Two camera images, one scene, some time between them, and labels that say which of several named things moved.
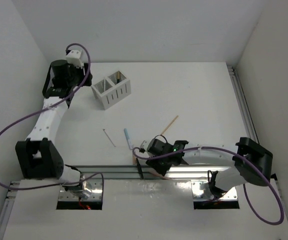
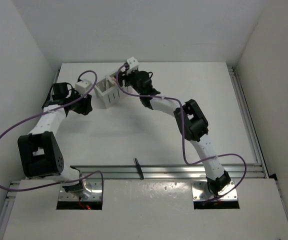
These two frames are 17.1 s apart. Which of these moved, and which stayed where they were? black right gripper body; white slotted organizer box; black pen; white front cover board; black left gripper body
Moved: black left gripper body; black right gripper body
Stayed: black pen; white front cover board; white slotted organizer box
